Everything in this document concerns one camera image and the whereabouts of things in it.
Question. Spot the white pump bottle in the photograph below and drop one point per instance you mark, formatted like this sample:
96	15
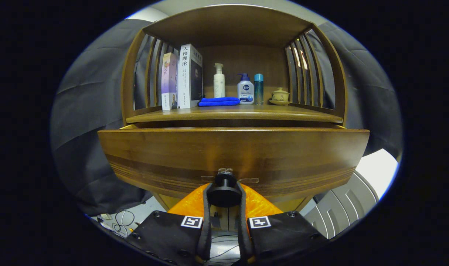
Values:
219	87

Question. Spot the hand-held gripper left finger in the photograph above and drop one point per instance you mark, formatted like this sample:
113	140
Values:
165	236

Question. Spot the grey grooved panel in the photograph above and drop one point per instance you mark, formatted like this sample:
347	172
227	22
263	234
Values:
342	210

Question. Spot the folded blue cloth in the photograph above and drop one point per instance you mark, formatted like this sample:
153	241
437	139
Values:
218	101

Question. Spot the wooden countertop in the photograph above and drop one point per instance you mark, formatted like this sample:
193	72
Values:
246	112

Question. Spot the white bottle with blue cap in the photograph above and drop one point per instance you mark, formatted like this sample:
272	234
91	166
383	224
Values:
245	93

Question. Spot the lidded ceramic teacup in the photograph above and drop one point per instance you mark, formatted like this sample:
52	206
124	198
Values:
280	96

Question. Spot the thick white book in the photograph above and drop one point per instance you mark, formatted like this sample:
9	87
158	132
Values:
183	81

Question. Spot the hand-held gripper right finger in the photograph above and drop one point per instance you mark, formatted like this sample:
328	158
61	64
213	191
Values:
283	236

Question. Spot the wooden drawer with black knob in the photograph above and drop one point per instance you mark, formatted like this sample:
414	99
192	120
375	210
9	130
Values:
228	147

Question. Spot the white board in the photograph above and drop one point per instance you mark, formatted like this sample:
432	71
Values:
379	170

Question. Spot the teal bottle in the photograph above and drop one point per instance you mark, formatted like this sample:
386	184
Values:
258	90

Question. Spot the purple book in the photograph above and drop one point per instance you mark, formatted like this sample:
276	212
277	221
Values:
169	85

